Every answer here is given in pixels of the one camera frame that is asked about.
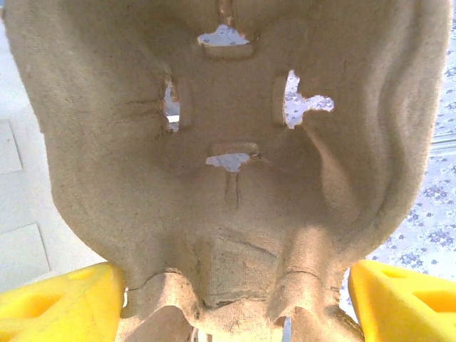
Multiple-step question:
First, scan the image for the brown pulp cup carrier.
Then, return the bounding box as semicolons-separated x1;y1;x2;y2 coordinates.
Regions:
1;0;453;342

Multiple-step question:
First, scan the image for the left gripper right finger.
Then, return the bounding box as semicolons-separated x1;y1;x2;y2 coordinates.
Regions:
347;259;456;342

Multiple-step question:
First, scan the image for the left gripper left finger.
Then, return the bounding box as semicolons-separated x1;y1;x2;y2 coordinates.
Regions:
0;261;125;342

